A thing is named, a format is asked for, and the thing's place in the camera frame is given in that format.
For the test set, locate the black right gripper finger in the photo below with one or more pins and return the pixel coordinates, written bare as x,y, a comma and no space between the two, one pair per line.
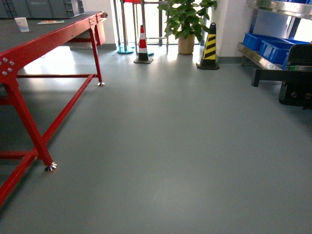
267,75

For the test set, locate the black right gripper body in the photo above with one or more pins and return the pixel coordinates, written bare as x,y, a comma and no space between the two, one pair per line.
296,90

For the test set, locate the blue shelf bin lower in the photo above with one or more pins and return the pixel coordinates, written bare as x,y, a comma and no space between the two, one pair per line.
273,49

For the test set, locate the metal shelf rack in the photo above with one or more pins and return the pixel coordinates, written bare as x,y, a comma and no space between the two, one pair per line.
273,30

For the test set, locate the yellow black traffic cone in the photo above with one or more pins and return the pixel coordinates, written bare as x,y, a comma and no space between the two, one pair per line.
208,60

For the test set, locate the potted green plant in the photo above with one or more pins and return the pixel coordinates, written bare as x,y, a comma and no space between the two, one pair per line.
186,20

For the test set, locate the red white traffic cone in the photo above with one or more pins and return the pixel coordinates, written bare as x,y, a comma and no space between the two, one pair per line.
143,56

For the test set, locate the white paper cup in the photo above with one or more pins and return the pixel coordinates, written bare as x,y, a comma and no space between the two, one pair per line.
22,24

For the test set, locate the grey plastic crate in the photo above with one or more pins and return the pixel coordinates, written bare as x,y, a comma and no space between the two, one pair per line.
41,9

